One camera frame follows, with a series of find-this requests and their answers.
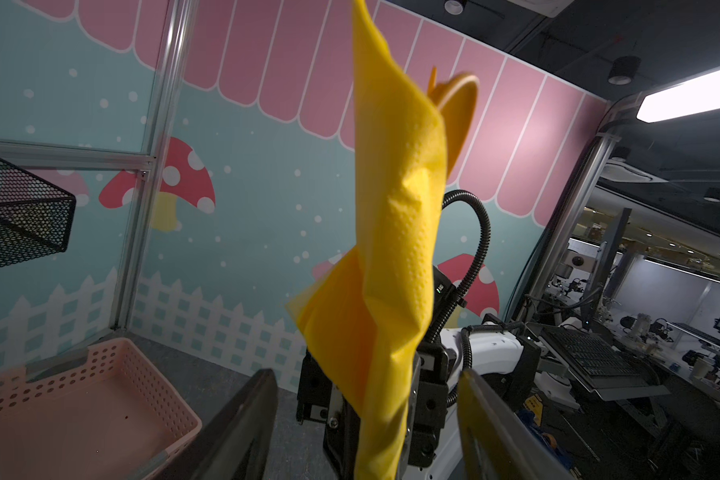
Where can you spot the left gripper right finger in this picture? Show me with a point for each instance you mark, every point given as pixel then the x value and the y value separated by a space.
pixel 494 442

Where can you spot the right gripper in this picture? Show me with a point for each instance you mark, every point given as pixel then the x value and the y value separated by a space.
pixel 394 433

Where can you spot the pink perforated plastic basket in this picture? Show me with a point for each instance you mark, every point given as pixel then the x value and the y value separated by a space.
pixel 103 412

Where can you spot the orange plastic spoon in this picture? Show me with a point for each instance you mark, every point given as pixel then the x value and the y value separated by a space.
pixel 456 101

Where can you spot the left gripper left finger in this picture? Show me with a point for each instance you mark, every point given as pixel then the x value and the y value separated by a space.
pixel 236 443

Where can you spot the black wire mesh basket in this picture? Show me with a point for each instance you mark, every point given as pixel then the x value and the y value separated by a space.
pixel 36 216

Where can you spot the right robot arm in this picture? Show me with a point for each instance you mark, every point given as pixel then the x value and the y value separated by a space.
pixel 489 348

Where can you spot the black computer keyboard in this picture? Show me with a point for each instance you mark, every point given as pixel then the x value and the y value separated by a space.
pixel 588 353

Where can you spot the yellow paper napkin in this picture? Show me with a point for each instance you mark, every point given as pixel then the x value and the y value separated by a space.
pixel 377 301

